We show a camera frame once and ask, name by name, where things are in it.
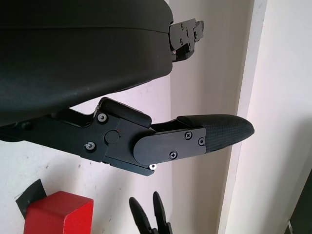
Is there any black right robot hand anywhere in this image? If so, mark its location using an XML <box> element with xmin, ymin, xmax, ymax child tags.
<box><xmin>128</xmin><ymin>191</ymin><xmax>175</xmax><ymax>234</ymax></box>

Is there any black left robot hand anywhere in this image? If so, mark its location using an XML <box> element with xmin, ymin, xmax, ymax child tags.
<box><xmin>0</xmin><ymin>0</ymin><xmax>255</xmax><ymax>177</ymax></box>

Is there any red cube block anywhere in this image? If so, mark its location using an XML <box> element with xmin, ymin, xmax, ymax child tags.
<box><xmin>22</xmin><ymin>191</ymin><xmax>95</xmax><ymax>234</ymax></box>

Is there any black tape strip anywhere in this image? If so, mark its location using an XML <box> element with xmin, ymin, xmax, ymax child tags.
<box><xmin>15</xmin><ymin>178</ymin><xmax>48</xmax><ymax>219</ymax></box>

